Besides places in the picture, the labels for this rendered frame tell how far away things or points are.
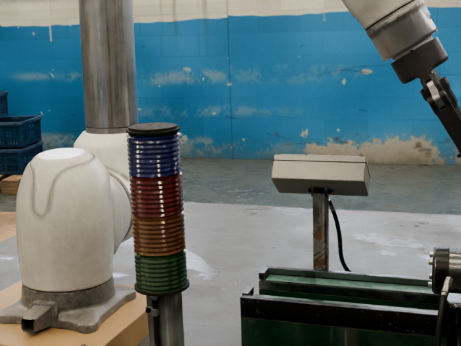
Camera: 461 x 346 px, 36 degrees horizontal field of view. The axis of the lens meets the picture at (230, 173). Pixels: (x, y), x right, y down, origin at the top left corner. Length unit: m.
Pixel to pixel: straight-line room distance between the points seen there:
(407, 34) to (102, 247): 0.59
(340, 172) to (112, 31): 0.48
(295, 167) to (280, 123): 5.49
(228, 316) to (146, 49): 5.96
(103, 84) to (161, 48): 5.78
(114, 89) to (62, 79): 6.31
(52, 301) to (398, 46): 0.67
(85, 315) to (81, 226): 0.15
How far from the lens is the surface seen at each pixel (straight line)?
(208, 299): 1.41
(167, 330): 0.86
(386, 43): 1.05
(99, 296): 1.23
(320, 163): 1.30
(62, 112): 7.70
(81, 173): 1.18
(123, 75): 1.35
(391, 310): 1.04
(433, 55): 1.05
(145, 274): 0.82
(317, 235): 1.34
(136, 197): 0.80
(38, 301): 1.22
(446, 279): 0.91
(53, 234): 1.18
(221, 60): 6.90
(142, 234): 0.80
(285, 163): 1.31
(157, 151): 0.78
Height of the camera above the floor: 1.33
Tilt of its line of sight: 12 degrees down
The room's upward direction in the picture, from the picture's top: 2 degrees counter-clockwise
